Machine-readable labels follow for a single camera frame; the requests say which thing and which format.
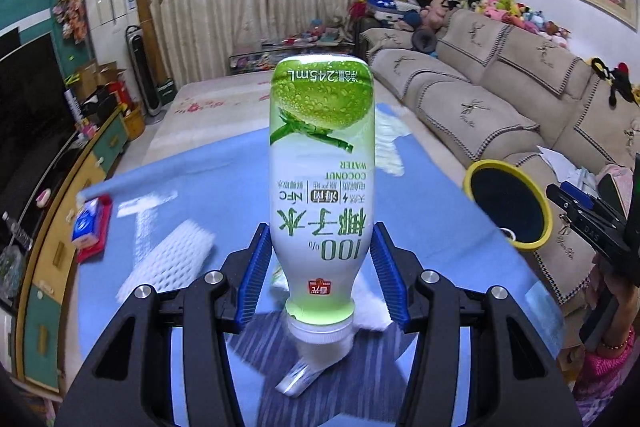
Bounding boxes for blue tissue pack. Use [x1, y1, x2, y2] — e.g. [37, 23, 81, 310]
[71, 202, 103, 242]

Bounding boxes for hanging flower decoration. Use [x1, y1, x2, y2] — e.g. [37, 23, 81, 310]
[52, 0, 88, 44]

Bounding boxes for plastic bag of greens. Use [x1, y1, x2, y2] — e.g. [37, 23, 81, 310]
[0, 247, 25, 308]

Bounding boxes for clear water bottle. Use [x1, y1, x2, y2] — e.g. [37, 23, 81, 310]
[1, 213, 35, 252]

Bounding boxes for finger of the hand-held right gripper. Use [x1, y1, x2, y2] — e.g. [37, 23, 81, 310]
[559, 181, 623, 220]
[545, 184, 627, 260]

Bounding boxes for large black television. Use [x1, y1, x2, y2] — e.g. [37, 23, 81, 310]
[0, 32, 76, 253]

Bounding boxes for blue tablecloth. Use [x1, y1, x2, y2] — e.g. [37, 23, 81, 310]
[77, 104, 566, 427]

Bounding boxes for crumpled printed paper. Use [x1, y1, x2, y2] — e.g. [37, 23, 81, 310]
[276, 347, 351, 395]

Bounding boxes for yellow-rimmed black bin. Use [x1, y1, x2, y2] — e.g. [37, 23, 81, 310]
[462, 160, 553, 252]

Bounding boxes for pile of plush toys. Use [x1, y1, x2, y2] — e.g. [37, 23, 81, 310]
[350, 0, 640, 108]

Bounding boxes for person's right forearm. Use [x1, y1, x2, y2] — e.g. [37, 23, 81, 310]
[570, 337, 640, 413]

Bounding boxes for white papers on sofa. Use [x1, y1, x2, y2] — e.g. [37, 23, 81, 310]
[537, 147, 598, 188]

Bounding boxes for cluttered glass coffee table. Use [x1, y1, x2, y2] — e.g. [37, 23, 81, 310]
[227, 27, 358, 75]

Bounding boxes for pale striped plastic sheet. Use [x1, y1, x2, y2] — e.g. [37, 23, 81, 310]
[372, 107, 416, 178]

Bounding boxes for person's right hand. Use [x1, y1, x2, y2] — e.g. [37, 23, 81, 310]
[592, 254, 640, 347]

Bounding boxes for floral floor mat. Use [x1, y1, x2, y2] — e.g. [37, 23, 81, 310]
[145, 79, 281, 162]

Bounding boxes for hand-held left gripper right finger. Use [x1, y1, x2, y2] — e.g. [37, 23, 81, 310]
[369, 222, 583, 427]

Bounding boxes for grey tower fan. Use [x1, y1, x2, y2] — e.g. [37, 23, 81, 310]
[125, 24, 173, 124]

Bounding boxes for cardboard boxes beside television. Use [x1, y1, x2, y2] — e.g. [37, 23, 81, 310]
[65, 62, 131, 100]

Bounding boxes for white foam fruit net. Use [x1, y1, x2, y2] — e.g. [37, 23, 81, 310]
[117, 218, 216, 300]

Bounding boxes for white standing air conditioner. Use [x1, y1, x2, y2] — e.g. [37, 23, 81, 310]
[82, 0, 138, 72]

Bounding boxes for red flat packet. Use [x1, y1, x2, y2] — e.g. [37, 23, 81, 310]
[76, 196, 113, 264]

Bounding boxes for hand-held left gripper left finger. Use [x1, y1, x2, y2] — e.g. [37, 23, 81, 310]
[55, 222, 273, 427]

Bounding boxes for green and yellow TV cabinet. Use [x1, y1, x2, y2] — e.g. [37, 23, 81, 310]
[22, 107, 130, 393]

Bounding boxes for yellow bucket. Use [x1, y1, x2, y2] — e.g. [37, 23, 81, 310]
[120, 104, 146, 140]

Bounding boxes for green coconut water bottle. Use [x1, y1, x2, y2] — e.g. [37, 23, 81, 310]
[269, 54, 376, 348]

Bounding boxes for beige sofa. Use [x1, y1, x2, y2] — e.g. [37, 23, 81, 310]
[359, 9, 640, 305]

